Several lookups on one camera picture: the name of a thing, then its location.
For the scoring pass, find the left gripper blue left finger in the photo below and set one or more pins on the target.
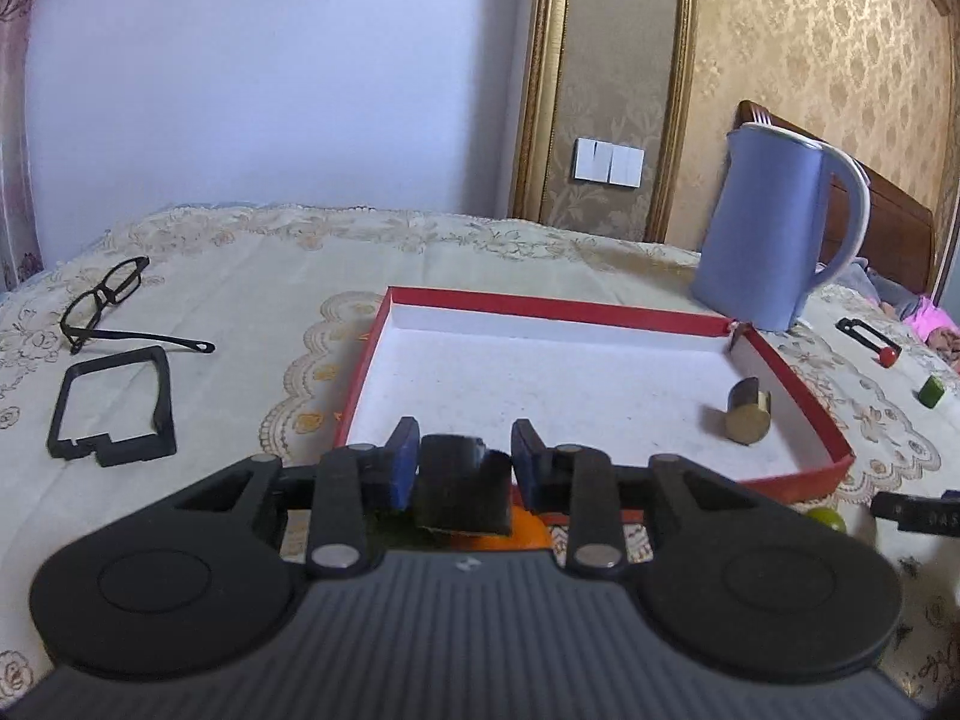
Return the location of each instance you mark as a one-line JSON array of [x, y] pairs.
[[383, 475]]

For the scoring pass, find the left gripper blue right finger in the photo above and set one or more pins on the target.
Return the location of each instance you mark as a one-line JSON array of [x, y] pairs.
[[551, 478]]

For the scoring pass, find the dark sugarcane piece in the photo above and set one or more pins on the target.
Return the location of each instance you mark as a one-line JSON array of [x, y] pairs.
[[462, 487], [748, 412]]

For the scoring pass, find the orange mandarin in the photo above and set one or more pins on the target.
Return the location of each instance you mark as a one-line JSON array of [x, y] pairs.
[[528, 533]]

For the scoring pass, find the green tomato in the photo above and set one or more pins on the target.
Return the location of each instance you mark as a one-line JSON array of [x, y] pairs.
[[828, 517]]

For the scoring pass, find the green cucumber piece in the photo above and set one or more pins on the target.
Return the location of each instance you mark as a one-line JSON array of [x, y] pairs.
[[931, 392]]

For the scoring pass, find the red shallow cardboard tray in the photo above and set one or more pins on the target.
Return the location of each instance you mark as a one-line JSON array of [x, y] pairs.
[[630, 381]]

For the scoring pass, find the pink and grey bedding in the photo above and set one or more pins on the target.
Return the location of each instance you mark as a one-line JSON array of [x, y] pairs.
[[932, 325]]

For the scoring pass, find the cream embroidered tablecloth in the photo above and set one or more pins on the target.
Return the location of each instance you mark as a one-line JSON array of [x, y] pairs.
[[288, 294]]

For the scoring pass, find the blue electric kettle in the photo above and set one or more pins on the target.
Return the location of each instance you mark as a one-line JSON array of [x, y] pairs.
[[760, 258]]

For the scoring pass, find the black eyeglasses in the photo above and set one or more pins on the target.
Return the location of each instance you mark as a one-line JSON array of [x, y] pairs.
[[79, 323]]

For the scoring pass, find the pink patterned curtain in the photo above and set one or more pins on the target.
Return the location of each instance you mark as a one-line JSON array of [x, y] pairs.
[[21, 257]]

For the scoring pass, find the red cherry tomato by frame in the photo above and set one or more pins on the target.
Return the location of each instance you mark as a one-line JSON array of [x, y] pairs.
[[887, 357]]

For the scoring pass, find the black rectangular plastic frame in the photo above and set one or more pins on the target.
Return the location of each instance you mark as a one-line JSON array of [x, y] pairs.
[[117, 408]]

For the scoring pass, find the white wall switch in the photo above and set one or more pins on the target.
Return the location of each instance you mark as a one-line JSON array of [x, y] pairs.
[[605, 163]]

